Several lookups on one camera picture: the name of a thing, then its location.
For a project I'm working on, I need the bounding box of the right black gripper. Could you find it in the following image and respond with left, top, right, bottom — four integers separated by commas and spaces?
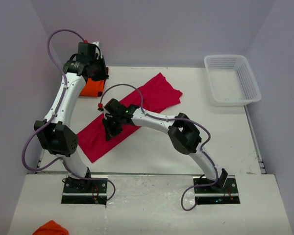
102, 115, 124, 141

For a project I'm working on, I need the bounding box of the pink t shirt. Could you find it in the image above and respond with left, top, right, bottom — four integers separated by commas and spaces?
77, 72, 183, 163

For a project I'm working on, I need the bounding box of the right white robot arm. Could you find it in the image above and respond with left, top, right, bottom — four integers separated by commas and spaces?
101, 99, 228, 192

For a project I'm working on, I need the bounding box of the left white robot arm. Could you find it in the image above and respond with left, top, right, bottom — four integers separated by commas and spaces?
34, 41, 108, 192

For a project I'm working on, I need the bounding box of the folded orange t shirt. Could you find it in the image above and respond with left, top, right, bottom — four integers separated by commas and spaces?
79, 78, 106, 97

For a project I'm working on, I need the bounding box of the orange cloth at bottom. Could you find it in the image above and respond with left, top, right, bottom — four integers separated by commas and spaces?
33, 220, 69, 235

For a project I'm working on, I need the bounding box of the white plastic basket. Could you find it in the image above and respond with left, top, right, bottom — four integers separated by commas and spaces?
204, 54, 261, 107

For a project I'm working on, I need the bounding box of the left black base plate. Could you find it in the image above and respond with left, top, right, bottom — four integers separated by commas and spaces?
61, 177, 107, 205

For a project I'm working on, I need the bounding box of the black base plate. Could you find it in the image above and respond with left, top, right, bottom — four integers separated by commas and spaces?
194, 175, 240, 205
61, 177, 107, 205

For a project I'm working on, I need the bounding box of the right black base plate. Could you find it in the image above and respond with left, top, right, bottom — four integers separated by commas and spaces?
194, 175, 240, 205

